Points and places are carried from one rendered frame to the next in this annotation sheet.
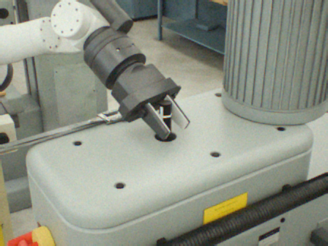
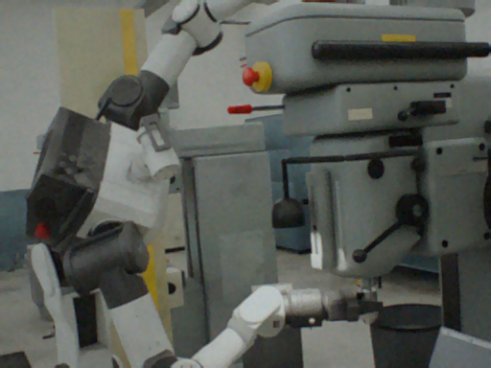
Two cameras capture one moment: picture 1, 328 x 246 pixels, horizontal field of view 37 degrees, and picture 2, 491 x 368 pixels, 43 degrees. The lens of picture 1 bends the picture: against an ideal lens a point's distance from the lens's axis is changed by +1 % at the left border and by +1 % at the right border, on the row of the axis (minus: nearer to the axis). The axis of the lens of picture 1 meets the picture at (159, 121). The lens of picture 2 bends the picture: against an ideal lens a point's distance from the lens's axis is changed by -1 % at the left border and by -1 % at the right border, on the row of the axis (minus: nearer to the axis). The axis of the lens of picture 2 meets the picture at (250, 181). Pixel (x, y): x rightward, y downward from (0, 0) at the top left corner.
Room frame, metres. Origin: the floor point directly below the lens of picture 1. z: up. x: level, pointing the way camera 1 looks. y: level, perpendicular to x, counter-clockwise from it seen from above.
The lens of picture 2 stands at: (-0.69, 0.08, 1.62)
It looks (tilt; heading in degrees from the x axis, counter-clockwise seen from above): 3 degrees down; 6
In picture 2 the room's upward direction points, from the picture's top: 4 degrees counter-clockwise
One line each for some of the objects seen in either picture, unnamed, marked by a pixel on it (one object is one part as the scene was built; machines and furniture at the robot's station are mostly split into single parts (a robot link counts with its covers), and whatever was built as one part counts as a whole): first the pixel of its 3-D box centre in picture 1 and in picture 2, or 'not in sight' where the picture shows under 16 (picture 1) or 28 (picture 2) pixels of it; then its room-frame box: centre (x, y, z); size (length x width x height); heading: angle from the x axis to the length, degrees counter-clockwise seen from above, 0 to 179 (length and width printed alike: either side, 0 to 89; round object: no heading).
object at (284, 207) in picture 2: not in sight; (287, 211); (0.63, 0.15, 1.47); 0.07 x 0.07 x 0.06
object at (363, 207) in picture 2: not in sight; (362, 202); (0.73, -0.02, 1.47); 0.21 x 0.19 x 0.32; 33
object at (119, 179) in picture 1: (172, 173); (355, 52); (0.73, -0.02, 1.81); 0.47 x 0.26 x 0.16; 123
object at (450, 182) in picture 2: not in sight; (426, 194); (0.83, -0.18, 1.47); 0.24 x 0.19 x 0.26; 33
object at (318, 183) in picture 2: not in sight; (320, 219); (0.67, 0.08, 1.45); 0.04 x 0.04 x 0.21; 33
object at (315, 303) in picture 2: not in sight; (327, 308); (0.71, 0.08, 1.24); 0.13 x 0.12 x 0.10; 8
